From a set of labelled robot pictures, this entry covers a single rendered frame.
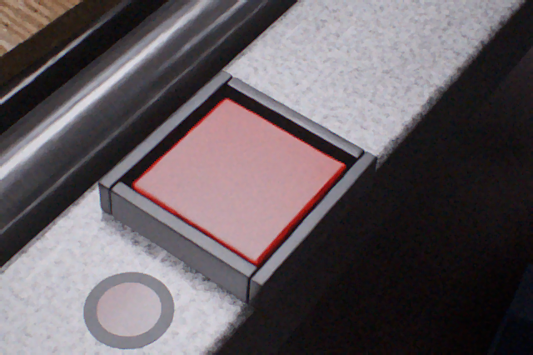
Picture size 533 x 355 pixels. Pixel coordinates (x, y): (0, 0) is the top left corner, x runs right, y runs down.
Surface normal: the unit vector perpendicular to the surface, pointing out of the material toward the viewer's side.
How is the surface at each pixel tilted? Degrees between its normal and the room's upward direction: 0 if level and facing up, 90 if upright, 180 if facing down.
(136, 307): 0
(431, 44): 0
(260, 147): 0
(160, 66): 31
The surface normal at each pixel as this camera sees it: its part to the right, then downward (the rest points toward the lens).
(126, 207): -0.57, 0.60
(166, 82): 0.66, -0.06
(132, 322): 0.07, -0.64
